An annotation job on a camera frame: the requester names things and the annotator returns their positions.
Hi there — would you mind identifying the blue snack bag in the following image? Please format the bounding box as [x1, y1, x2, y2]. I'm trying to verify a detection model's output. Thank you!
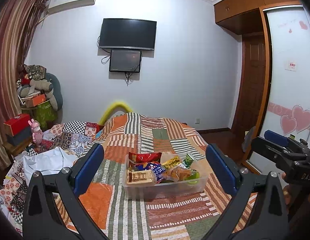
[134, 162, 166, 183]

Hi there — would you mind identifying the wooden wardrobe cabinet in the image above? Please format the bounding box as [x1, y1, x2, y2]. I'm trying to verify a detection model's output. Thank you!
[214, 0, 301, 35]

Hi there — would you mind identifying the white cloth on bed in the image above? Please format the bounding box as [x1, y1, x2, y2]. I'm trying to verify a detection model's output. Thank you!
[22, 147, 77, 180]

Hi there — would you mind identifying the red cartoon snack bag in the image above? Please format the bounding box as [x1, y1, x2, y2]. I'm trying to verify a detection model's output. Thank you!
[128, 152, 162, 167]

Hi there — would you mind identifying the yellow headboard arch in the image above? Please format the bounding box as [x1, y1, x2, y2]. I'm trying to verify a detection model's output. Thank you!
[98, 101, 133, 126]

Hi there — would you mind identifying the dark grey box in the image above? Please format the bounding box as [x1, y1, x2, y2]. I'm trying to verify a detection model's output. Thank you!
[6, 126, 32, 146]

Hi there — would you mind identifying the green jelly ball bottle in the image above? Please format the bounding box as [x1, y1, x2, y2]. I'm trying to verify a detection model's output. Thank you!
[186, 170, 200, 185]

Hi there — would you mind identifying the yellow white Kaka snack bag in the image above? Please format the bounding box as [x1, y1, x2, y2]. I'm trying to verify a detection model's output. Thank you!
[162, 156, 181, 170]

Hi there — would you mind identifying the large wall television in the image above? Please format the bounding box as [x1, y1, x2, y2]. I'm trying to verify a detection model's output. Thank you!
[98, 18, 157, 50]

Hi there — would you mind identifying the brown wafer cracker pack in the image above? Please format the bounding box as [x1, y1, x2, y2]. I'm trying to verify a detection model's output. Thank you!
[126, 171, 156, 186]

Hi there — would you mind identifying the green pea snack bag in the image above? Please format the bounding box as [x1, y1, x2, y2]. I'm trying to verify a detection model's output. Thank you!
[182, 153, 195, 168]

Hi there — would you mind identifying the red gift box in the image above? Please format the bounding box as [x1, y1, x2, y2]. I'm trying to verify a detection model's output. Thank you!
[3, 113, 30, 137]

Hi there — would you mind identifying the clear plastic storage bin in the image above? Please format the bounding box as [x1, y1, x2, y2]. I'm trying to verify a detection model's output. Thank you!
[122, 152, 209, 199]

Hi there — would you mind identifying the small wall monitor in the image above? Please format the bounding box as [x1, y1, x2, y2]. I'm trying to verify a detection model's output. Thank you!
[109, 49, 142, 73]

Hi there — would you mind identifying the orange box on pile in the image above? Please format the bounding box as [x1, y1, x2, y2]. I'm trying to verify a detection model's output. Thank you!
[25, 94, 46, 108]

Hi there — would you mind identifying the checkered patchwork sheet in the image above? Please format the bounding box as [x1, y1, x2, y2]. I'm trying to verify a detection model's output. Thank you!
[0, 121, 100, 233]

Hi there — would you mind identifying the wooden door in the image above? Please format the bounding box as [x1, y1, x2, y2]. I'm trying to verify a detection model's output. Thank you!
[231, 33, 272, 156]

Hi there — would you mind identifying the pink rabbit toy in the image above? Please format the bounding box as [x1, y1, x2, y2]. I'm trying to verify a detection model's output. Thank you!
[28, 119, 43, 146]

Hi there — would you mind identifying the green cardboard box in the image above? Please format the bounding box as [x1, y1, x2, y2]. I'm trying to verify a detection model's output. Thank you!
[33, 100, 58, 131]

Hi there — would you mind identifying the red striped curtain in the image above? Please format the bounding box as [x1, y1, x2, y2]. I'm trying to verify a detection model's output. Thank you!
[0, 0, 47, 171]

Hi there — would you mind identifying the striped patchwork bed quilt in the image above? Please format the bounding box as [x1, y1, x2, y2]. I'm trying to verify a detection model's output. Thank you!
[53, 112, 258, 240]

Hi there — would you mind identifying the clear cookie bag green seal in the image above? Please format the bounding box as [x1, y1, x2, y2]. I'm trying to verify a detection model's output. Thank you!
[165, 166, 193, 182]

